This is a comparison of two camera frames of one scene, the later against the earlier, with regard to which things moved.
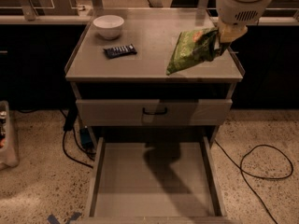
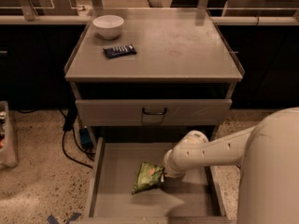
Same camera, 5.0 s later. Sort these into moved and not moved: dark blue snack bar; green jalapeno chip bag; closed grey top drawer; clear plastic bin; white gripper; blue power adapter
Moved: green jalapeno chip bag; white gripper
Not moved: closed grey top drawer; blue power adapter; dark blue snack bar; clear plastic bin
